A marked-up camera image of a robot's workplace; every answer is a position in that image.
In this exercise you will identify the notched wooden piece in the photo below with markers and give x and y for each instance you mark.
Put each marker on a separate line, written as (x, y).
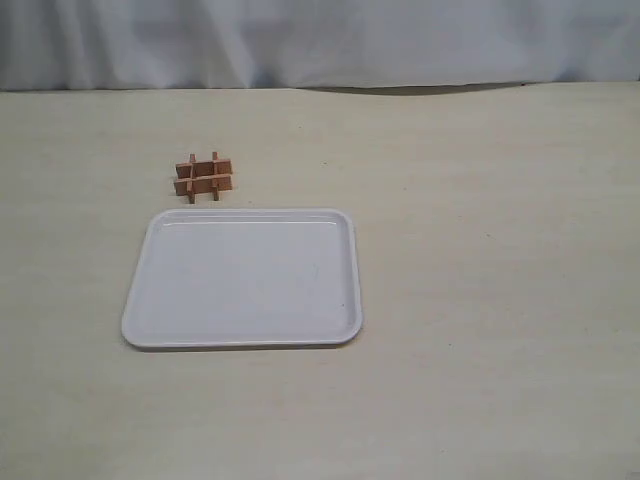
(192, 192)
(215, 189)
(204, 168)
(203, 185)

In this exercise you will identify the white rectangular plastic tray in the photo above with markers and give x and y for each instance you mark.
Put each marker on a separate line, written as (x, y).
(245, 278)

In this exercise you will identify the white backdrop cloth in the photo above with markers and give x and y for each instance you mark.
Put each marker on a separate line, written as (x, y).
(47, 45)

